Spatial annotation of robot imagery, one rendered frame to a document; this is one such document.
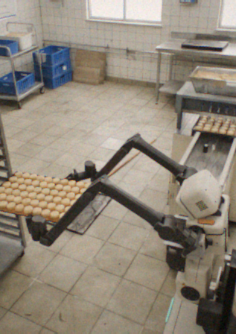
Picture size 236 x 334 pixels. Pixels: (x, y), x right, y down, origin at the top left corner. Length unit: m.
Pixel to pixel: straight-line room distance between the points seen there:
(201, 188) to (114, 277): 1.43
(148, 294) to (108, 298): 0.30
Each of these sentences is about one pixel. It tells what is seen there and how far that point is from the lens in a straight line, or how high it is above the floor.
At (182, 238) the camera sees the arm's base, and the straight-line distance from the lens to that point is 1.62.
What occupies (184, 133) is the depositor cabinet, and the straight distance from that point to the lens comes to 3.03.
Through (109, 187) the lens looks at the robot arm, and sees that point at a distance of 1.58.
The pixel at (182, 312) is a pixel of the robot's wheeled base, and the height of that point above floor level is 0.28.
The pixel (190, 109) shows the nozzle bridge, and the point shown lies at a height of 1.05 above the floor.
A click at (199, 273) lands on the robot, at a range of 1.94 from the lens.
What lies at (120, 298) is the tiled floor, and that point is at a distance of 2.74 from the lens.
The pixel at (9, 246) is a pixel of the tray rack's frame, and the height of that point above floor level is 0.15.
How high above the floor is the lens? 2.16
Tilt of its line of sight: 32 degrees down
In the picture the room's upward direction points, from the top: 1 degrees counter-clockwise
